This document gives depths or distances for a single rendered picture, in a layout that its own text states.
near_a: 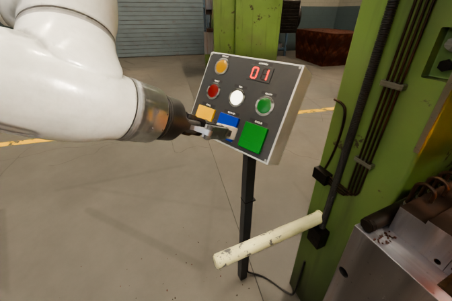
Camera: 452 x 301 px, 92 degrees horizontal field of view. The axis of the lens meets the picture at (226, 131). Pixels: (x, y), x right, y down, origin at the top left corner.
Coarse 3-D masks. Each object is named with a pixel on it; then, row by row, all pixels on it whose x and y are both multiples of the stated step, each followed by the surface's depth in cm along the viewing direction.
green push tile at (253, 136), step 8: (248, 128) 63; (256, 128) 61; (264, 128) 60; (240, 136) 64; (248, 136) 62; (256, 136) 61; (264, 136) 59; (240, 144) 63; (248, 144) 62; (256, 144) 60; (256, 152) 60
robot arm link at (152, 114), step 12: (144, 84) 31; (144, 96) 29; (156, 96) 31; (144, 108) 29; (156, 108) 30; (168, 108) 32; (144, 120) 29; (156, 120) 31; (132, 132) 29; (144, 132) 30; (156, 132) 32
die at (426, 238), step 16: (400, 208) 44; (416, 208) 43; (432, 208) 43; (448, 208) 43; (400, 224) 44; (416, 224) 41; (432, 224) 39; (448, 224) 39; (416, 240) 42; (432, 240) 39; (448, 240) 37; (432, 256) 40; (448, 256) 38; (448, 272) 38
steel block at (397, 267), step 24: (360, 240) 47; (384, 240) 44; (360, 264) 48; (384, 264) 43; (408, 264) 40; (432, 264) 40; (336, 288) 57; (360, 288) 49; (384, 288) 44; (408, 288) 39; (432, 288) 36
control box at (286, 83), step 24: (216, 72) 73; (240, 72) 68; (264, 72) 62; (288, 72) 59; (216, 96) 72; (264, 96) 61; (288, 96) 58; (240, 120) 65; (264, 120) 61; (288, 120) 60; (264, 144) 60
